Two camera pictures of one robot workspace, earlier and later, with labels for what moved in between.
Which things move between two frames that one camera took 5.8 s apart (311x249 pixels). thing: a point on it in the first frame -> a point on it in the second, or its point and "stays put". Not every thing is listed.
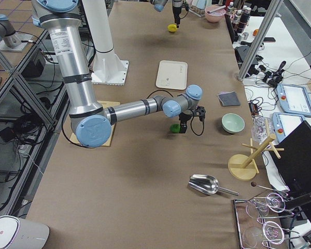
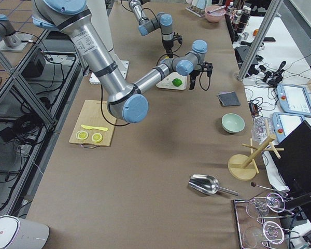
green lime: x=175 y=128 -> x=177 y=82
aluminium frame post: x=276 y=5 stays put
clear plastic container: x=262 y=127 stays put
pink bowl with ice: x=214 y=13 stays put
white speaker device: x=10 y=232 stays put
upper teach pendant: x=294 y=99 stays put
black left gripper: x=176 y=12 -> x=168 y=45
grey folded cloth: x=229 y=98 stays put
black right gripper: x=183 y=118 -> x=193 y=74
